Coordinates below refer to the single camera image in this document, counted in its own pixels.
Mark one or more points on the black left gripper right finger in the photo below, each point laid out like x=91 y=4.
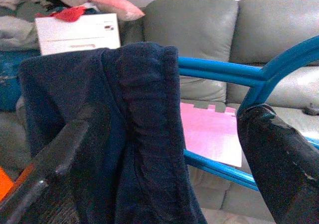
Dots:
x=279 y=164

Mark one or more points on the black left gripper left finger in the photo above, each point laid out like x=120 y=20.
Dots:
x=49 y=154

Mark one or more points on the navy blue garment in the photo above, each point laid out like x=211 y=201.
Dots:
x=124 y=109

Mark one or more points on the blue plastic hanger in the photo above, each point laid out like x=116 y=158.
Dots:
x=224 y=69

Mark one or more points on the pink paper sheet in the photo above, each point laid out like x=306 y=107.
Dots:
x=209 y=134

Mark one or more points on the blue sheet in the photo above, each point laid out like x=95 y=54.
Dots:
x=10 y=84

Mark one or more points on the cream pillow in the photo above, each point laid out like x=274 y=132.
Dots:
x=15 y=34

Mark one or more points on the white cardboard box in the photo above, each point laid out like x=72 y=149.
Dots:
x=74 y=32

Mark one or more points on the red cloth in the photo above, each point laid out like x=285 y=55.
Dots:
x=69 y=13

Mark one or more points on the grey leather sofa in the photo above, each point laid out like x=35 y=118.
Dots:
x=199 y=30

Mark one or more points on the pink pillow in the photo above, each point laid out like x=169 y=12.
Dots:
x=112 y=5

